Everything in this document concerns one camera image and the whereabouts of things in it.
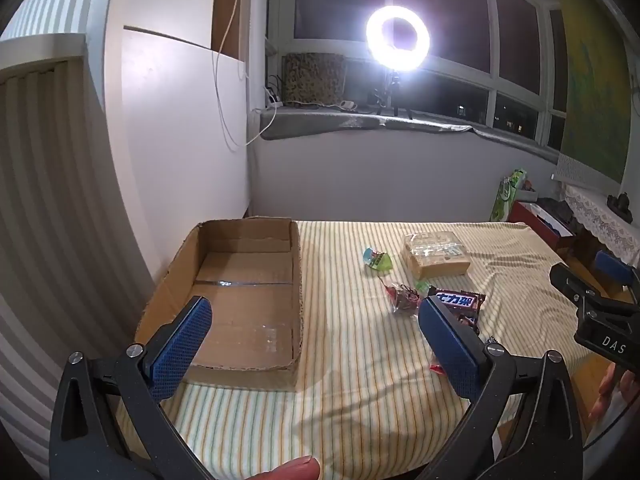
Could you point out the side table with lace cloth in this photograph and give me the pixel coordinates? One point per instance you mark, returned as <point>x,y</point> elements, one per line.
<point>600,220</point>

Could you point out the white wardrobe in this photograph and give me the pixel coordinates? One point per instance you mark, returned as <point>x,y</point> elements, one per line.
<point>170,125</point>

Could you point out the person's right hand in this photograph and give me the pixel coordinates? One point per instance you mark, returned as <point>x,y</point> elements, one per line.
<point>607,395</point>

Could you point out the brown cardboard box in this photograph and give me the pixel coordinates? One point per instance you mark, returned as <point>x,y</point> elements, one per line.
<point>245,280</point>

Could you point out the white power strip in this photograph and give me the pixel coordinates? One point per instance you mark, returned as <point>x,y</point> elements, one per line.
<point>274,101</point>

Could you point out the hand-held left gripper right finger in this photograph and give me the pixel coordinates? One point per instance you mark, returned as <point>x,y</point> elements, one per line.
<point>450,350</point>

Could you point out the dark figurine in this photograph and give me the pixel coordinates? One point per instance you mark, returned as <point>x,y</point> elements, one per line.
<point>622,202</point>

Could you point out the leopard print cushion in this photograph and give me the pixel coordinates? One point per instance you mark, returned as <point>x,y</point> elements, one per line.
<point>312,80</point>

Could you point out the person's left hand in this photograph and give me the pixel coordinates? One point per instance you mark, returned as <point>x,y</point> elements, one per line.
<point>295,470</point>

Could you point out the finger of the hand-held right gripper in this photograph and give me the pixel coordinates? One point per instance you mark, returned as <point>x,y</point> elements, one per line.
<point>570,280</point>
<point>612,266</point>

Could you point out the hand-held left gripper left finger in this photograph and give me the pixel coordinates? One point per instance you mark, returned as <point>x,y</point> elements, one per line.
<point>182,350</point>

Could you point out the white power adapter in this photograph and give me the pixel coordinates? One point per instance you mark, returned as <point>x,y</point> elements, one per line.
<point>347,105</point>

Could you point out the red box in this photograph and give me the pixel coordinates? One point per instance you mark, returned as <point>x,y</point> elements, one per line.
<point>525,215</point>

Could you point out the red candy packet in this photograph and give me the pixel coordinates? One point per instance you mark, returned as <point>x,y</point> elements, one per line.
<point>402,300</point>

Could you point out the clear biscuit pack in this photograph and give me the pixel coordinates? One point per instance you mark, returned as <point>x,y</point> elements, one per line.
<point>435,257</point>

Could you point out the green wall poster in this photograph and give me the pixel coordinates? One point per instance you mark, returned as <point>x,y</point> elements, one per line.
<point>590,85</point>

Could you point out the white framed window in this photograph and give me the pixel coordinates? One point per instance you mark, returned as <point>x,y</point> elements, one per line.
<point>515,30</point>

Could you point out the green paper bag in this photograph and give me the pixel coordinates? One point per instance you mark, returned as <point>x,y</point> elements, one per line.
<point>505,200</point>

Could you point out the small red candy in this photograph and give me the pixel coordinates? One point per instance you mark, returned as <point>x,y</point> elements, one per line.
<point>437,369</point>

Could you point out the wooden sideboard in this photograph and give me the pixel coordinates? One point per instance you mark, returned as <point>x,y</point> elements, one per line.
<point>585,247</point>

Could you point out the dark chocolate bar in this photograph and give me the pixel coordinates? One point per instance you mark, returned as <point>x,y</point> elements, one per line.
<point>465,305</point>

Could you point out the green candy packet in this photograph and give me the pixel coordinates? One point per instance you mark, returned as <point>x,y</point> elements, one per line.
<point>380,261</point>

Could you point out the small white box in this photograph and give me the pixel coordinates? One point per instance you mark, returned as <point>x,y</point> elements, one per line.
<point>529,197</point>

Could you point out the dark cloth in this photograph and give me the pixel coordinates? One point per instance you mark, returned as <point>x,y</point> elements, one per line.
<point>555,210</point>

